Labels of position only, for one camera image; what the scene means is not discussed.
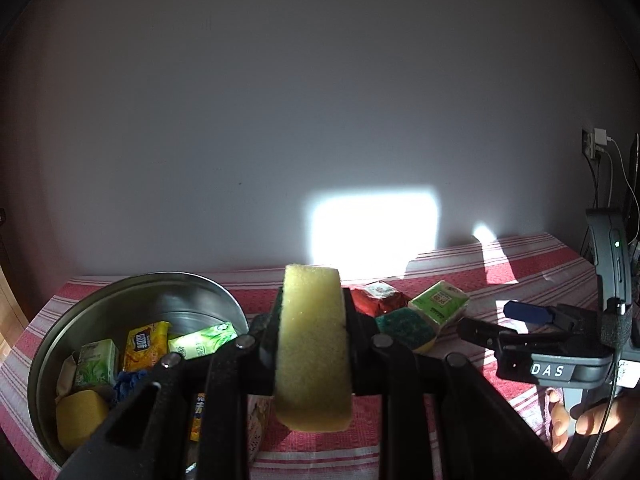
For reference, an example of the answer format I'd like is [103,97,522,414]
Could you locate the green tissue pack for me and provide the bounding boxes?
[408,280,470,334]
[168,322,238,360]
[75,339,118,389]

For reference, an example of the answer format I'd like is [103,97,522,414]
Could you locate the yellow green scouring sponge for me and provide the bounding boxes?
[274,264,352,434]

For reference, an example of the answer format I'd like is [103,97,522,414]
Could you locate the yellow snack packet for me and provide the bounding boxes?
[190,393,206,442]
[122,321,171,373]

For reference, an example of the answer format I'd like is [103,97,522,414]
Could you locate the blue cloth bundle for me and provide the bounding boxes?
[113,370,149,403]

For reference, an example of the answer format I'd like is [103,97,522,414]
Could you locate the beige paper packet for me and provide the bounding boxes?
[55,352,79,403]

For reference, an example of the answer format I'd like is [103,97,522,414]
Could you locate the person right hand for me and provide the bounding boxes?
[546,388,639,453]

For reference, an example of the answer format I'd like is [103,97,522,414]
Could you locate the green topped scouring sponge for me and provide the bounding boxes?
[375,307,437,353]

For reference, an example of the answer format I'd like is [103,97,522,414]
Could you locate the red foil snack packet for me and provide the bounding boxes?
[350,282,409,318]

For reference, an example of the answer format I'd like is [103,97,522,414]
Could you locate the round metal basin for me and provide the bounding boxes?
[27,272,248,466]

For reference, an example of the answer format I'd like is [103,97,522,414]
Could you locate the charger cables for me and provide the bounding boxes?
[579,134,640,261]

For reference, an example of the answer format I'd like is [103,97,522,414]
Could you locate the wall power socket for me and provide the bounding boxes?
[582,128,608,160]

